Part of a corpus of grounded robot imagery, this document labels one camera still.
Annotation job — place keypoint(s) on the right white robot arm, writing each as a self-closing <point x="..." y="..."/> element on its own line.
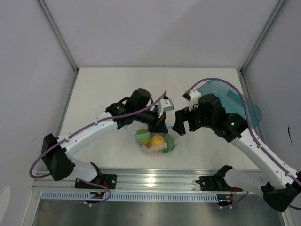
<point x="279" y="185"/>

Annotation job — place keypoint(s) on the white slotted cable duct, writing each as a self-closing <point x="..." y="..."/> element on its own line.
<point x="130" y="196"/>

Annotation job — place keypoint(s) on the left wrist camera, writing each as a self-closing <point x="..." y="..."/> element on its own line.
<point x="165" y="105"/>

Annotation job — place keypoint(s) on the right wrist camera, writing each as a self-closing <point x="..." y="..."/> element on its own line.
<point x="192" y="96"/>

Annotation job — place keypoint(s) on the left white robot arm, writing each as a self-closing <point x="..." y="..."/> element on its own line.
<point x="58" y="152"/>

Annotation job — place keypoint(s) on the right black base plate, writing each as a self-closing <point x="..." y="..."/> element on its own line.
<point x="213" y="183"/>

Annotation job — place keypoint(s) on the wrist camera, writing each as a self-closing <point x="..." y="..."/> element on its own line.
<point x="165" y="105"/>
<point x="192" y="96"/>

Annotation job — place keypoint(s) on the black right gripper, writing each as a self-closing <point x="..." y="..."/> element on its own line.
<point x="183" y="115"/>

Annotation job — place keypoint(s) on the clear zip bag teal zipper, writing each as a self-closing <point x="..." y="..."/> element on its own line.
<point x="133" y="128"/>

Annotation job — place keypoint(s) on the dark green toy bell pepper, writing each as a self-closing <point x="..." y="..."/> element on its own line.
<point x="170" y="141"/>

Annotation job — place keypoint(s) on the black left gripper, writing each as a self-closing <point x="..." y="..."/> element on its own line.
<point x="158" y="125"/>

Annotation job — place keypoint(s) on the aluminium mounting rail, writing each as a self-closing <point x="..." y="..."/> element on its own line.
<point x="138" y="180"/>

